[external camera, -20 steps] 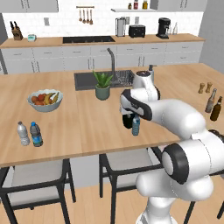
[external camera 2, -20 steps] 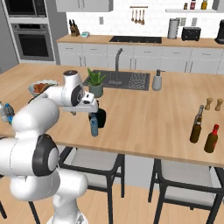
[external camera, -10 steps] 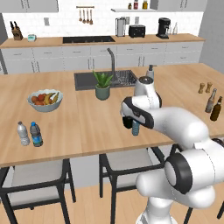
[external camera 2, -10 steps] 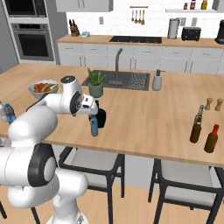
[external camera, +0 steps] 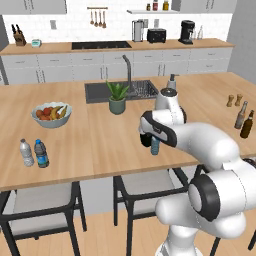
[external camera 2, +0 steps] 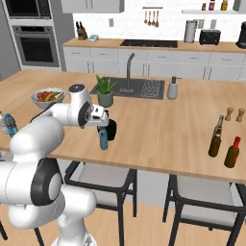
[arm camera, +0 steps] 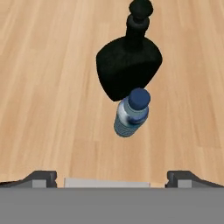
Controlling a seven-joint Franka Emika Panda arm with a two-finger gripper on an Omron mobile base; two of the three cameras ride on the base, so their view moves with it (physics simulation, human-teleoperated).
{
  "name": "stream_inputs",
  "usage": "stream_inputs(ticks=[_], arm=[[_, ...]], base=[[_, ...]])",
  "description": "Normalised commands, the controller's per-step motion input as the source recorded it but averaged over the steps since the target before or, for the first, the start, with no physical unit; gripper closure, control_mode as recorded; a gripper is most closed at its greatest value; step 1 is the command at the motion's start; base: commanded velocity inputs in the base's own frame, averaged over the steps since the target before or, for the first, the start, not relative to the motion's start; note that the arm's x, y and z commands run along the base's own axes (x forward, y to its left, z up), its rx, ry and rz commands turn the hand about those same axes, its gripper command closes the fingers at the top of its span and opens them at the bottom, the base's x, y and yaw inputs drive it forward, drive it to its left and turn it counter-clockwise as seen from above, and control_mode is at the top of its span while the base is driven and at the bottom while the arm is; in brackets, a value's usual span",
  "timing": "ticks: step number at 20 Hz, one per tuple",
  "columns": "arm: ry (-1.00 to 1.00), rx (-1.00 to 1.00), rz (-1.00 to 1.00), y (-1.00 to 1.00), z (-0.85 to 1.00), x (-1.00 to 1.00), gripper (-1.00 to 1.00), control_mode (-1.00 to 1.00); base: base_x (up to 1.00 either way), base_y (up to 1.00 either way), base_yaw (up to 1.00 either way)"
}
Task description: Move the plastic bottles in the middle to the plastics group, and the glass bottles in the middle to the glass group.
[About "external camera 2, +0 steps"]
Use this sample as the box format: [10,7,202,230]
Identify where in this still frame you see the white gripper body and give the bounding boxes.
[88,112,111,129]

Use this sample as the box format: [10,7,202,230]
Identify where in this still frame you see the black glass bottle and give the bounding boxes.
[96,109,117,142]

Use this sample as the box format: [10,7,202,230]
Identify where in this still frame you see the green plant in grey pot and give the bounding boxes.
[94,74,118,109]

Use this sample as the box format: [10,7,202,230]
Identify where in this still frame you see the dark sink basin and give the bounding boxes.
[89,76,166,100]

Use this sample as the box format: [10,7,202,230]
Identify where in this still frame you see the bowl of fruit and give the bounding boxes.
[30,87,66,110]

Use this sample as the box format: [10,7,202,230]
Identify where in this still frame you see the grey tap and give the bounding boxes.
[119,52,136,94]

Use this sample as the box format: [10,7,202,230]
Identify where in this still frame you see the grey soap dispenser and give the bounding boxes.
[166,75,183,101]

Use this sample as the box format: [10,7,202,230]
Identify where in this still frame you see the white base cupboards run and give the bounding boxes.
[62,45,246,83]

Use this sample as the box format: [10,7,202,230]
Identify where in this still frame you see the blue plastic bottle with label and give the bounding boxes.
[4,113,19,138]

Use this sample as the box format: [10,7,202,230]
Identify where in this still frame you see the knife block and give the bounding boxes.
[75,20,89,41]

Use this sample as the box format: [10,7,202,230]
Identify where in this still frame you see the black hob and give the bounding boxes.
[119,38,179,49]

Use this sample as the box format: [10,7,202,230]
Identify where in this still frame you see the clear plastic bottle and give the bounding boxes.
[0,111,9,135]

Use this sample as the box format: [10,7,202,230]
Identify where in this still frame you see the steel oven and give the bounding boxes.
[11,24,62,69]

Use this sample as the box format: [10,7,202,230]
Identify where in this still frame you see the grey cylinder canister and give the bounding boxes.
[184,19,198,44]

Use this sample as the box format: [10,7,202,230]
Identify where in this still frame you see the wooden shaker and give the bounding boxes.
[224,107,234,122]
[235,108,246,123]

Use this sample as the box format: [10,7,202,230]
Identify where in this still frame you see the black microwave oven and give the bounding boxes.
[4,0,53,20]

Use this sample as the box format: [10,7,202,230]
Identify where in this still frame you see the red-capped brown glass bottle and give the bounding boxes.
[223,135,241,169]

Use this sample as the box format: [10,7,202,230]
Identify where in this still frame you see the black toaster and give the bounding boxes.
[198,29,222,46]

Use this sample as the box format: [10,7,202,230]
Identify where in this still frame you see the black coffee machine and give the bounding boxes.
[234,12,246,50]

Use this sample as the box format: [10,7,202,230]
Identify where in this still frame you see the white wall cupboards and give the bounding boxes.
[61,0,126,14]

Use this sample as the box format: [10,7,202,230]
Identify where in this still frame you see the white wall shelf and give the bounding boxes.
[181,9,240,15]

